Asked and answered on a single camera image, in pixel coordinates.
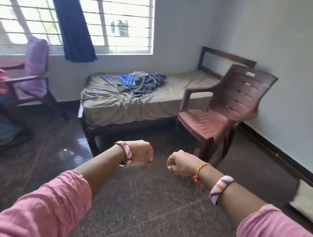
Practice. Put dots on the dark brown armchair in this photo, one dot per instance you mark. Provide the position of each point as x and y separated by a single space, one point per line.
46 97

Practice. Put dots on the pile of blue hangers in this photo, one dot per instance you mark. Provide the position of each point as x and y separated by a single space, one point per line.
120 79

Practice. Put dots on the person's right forearm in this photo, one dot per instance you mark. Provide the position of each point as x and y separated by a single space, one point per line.
234 198

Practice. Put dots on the person's right hand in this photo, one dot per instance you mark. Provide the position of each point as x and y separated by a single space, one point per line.
183 163

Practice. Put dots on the bed with beige sheet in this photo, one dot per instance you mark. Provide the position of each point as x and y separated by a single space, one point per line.
117 107

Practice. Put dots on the blue curtain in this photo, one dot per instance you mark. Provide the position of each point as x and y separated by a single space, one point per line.
76 34

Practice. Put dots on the striped orange purple bangle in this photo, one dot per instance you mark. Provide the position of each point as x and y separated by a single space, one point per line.
126 152

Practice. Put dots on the white bag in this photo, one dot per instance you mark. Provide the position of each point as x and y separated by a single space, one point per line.
304 200

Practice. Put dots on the olive green button shirt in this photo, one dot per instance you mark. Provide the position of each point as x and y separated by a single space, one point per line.
139 85

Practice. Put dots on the person's left forearm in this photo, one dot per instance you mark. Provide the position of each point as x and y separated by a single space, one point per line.
100 171

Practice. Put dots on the person's left hand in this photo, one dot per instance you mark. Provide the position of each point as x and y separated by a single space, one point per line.
141 152

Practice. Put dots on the white chair label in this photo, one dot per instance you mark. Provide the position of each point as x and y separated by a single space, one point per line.
250 74

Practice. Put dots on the dark wooden bed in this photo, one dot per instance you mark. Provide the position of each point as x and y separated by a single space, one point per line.
225 54

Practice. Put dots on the blue striped shirt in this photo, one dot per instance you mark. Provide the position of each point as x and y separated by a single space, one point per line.
159 78

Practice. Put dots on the white framed window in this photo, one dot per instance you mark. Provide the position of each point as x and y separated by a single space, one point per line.
127 49

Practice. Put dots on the maroon plastic chair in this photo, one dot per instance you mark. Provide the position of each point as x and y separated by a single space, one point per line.
210 122

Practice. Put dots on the striped white purple bangle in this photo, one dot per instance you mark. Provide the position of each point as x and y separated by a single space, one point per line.
221 189

